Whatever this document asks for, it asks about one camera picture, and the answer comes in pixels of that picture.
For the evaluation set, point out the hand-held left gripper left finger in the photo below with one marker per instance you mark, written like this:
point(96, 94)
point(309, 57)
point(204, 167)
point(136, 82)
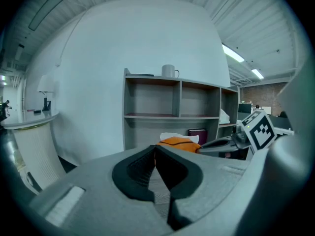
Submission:
point(98, 193)

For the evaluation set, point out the small black table item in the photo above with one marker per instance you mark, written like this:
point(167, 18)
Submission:
point(37, 111)

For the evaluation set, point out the white round pedestal table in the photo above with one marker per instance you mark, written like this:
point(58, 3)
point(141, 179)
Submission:
point(37, 144)

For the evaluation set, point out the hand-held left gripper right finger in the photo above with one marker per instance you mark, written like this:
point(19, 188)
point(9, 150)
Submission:
point(209, 181)

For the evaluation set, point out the white mug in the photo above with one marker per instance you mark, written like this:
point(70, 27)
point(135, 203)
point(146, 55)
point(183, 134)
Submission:
point(168, 70)

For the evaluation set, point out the white tissue box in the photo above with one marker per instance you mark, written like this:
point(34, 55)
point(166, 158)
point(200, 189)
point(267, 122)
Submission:
point(224, 117)

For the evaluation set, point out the short lit ceiling light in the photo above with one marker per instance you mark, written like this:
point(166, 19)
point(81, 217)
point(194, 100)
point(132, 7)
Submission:
point(257, 73)

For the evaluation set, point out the black frame branches picture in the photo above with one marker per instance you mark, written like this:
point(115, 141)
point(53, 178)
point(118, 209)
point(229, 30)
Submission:
point(141, 75)

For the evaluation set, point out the small ceiling light panel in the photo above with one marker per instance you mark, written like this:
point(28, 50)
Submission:
point(19, 51)

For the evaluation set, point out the long black pendant lamp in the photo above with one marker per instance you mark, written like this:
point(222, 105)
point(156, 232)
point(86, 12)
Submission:
point(48, 8)

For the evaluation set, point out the orange and white bag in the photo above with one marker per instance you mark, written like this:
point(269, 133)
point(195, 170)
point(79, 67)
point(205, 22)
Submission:
point(180, 144)

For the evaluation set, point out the maroon book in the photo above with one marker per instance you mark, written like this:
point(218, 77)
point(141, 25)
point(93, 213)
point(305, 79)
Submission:
point(198, 136)

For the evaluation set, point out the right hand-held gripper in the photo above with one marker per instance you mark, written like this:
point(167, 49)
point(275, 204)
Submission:
point(261, 131)

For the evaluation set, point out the long lit ceiling light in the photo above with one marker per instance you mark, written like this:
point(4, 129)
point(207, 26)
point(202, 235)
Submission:
point(232, 53)

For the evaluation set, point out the grey wooden shelf unit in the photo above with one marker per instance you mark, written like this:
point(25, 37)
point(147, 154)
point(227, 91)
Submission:
point(152, 129)

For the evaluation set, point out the white shade table lamp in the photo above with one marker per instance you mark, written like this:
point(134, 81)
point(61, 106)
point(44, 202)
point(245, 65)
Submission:
point(45, 85)

